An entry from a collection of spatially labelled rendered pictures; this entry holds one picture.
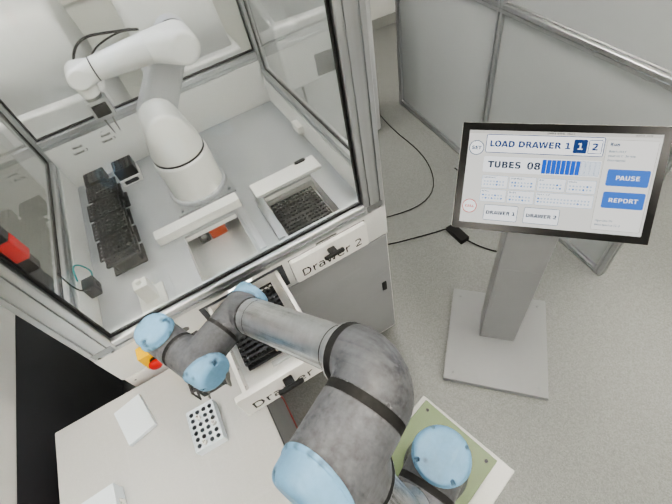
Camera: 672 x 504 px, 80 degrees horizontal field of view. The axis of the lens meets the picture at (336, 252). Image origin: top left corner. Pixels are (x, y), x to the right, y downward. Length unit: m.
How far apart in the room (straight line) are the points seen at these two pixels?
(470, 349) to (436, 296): 0.35
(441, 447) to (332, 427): 0.44
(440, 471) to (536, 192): 0.79
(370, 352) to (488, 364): 1.57
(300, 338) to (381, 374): 0.18
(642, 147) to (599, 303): 1.22
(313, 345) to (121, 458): 0.94
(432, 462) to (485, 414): 1.16
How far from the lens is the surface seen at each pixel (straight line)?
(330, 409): 0.51
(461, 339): 2.11
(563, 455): 2.06
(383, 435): 0.51
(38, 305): 1.19
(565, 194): 1.30
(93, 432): 1.54
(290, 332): 0.66
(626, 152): 1.33
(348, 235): 1.34
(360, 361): 0.53
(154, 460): 1.40
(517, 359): 2.11
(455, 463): 0.90
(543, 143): 1.29
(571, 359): 2.22
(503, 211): 1.28
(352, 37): 1.03
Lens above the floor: 1.94
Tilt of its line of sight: 51 degrees down
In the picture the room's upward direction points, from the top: 15 degrees counter-clockwise
